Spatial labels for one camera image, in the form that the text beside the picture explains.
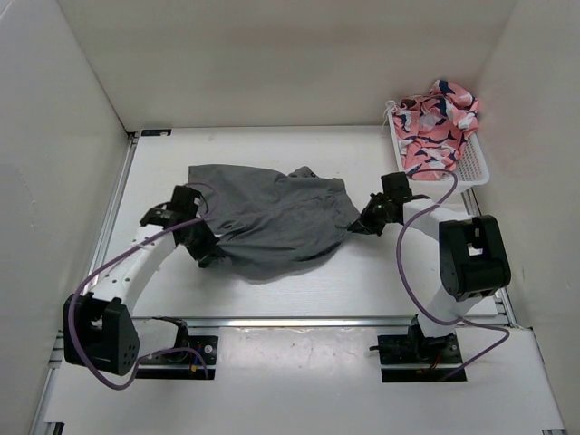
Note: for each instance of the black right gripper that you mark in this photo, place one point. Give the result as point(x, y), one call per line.
point(365, 219)

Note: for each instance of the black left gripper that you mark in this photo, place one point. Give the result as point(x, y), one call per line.
point(201, 253)

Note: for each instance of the grey shorts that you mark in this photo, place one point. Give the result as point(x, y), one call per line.
point(273, 224)

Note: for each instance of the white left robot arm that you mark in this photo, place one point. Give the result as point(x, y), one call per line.
point(99, 332)

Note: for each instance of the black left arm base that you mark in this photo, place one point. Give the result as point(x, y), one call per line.
point(171, 350)

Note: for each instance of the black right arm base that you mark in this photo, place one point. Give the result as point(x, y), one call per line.
point(415, 358)

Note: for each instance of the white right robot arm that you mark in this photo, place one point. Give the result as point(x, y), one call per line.
point(473, 262)

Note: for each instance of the pink patterned shorts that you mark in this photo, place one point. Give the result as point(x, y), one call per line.
point(433, 129)

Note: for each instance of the white plastic basket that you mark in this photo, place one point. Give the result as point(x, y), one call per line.
point(471, 172)

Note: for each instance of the black label sticker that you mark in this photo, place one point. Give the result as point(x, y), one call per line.
point(156, 133)

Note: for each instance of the aluminium table frame rail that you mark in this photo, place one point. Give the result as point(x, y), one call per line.
point(294, 354)

